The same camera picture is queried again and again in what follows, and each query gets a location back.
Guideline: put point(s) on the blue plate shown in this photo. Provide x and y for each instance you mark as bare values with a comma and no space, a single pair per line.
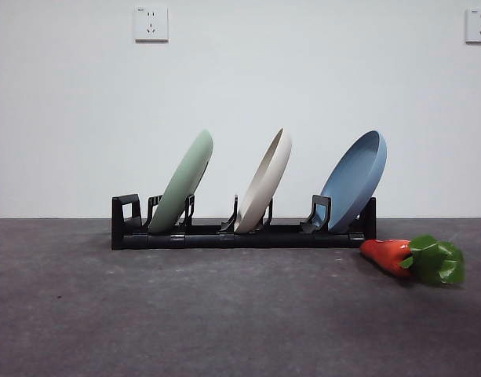
354,176

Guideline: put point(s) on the orange toy carrot green leaves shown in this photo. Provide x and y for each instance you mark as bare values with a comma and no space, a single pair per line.
385,255

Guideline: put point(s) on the white wall socket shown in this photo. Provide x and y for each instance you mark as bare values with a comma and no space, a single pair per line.
479,26
152,24

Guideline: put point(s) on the beige plate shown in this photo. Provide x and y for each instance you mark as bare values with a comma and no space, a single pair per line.
267,176

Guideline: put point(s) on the green plate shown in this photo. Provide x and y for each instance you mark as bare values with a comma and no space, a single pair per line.
185,176

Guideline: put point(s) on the black plate rack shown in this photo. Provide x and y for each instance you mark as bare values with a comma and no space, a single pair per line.
263,239

